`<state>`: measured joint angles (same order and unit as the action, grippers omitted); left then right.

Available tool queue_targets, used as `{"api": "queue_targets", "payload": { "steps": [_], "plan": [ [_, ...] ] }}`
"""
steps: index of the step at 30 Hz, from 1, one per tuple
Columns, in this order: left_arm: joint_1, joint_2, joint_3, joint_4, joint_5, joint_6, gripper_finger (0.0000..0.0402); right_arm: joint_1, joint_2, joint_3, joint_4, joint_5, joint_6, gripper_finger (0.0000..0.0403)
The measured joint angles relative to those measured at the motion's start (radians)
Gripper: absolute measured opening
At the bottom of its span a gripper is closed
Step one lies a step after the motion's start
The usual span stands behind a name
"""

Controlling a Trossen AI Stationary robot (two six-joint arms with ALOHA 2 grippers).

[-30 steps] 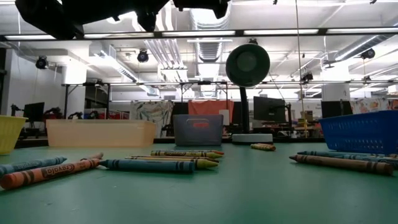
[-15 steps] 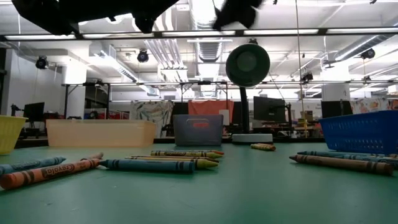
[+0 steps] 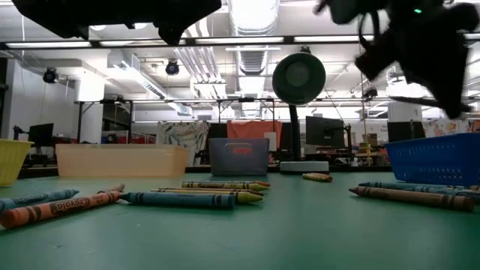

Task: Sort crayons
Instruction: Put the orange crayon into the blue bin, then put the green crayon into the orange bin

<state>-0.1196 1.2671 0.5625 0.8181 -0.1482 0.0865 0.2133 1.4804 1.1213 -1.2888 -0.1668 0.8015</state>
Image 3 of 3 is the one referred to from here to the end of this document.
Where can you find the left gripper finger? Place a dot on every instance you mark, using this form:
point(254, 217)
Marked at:
point(204, 7)

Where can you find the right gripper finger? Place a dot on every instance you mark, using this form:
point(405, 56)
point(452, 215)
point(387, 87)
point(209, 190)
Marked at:
point(455, 101)

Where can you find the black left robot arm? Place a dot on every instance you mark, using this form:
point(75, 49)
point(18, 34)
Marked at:
point(56, 15)

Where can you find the colourful patterned cloth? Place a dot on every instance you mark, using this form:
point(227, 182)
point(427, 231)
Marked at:
point(450, 128)

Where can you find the rig light bar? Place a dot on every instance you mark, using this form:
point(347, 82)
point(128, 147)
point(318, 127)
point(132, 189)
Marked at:
point(243, 39)

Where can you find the black monitor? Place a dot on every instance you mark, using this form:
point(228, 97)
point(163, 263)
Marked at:
point(405, 133)
point(41, 135)
point(324, 133)

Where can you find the black ceiling spotlight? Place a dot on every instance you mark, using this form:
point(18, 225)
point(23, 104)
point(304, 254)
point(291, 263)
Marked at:
point(370, 93)
point(172, 68)
point(50, 76)

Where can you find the blue plastic basket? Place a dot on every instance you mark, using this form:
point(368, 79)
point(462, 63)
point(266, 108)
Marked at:
point(435, 161)

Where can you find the cardboard box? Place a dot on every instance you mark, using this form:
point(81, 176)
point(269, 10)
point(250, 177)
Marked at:
point(369, 140)

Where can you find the white desk lamp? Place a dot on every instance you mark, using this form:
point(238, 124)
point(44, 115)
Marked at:
point(298, 77)

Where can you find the red-orange cloth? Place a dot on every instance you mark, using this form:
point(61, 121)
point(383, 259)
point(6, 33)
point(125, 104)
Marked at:
point(255, 129)

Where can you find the grey painted cloth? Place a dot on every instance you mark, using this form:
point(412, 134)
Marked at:
point(183, 140)

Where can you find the orange translucent bin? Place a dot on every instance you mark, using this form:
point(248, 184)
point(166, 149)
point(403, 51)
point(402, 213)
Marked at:
point(112, 161)

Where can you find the grey translucent bin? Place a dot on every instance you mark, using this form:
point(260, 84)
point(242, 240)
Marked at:
point(225, 165)

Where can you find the yellow plastic basket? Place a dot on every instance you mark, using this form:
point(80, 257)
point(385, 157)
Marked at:
point(11, 161)

